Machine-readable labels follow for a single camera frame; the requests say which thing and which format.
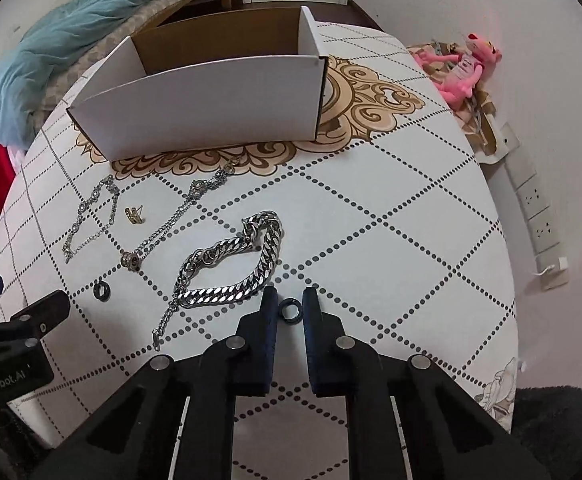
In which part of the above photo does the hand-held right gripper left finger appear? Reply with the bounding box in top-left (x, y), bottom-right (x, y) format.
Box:
top-left (31, 286), bottom-right (278, 480)

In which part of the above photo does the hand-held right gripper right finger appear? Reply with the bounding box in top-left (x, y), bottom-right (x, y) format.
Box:
top-left (302, 285), bottom-right (548, 480)

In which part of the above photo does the white dotted patterned tablecloth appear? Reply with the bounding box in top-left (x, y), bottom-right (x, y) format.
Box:
top-left (0, 22), bottom-right (522, 480)

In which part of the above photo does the white cardboard box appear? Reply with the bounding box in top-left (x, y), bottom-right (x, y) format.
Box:
top-left (66, 5), bottom-right (330, 162)

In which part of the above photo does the light blue blanket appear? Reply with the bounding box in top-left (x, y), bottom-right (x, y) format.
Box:
top-left (0, 0), bottom-right (192, 149)

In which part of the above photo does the dark fuzzy cushion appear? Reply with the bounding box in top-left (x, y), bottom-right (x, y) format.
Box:
top-left (508, 384), bottom-right (582, 480)

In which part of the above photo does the white power strip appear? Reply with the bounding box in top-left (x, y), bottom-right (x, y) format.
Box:
top-left (498, 122), bottom-right (570, 291)

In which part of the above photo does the brown cardboard box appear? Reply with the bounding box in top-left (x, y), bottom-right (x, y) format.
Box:
top-left (405, 40), bottom-right (502, 167)

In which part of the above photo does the pink plush toy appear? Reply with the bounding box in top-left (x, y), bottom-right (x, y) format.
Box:
top-left (413, 32), bottom-right (502, 110)

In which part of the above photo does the thick silver chain necklace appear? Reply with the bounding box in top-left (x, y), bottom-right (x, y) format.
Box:
top-left (152, 209), bottom-right (286, 354)

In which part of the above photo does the thin chain necklace round pendant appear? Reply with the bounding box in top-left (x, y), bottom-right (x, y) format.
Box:
top-left (120, 156), bottom-right (242, 271)

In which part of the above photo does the crystal link necklace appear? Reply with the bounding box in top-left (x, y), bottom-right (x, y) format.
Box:
top-left (61, 175), bottom-right (121, 265)

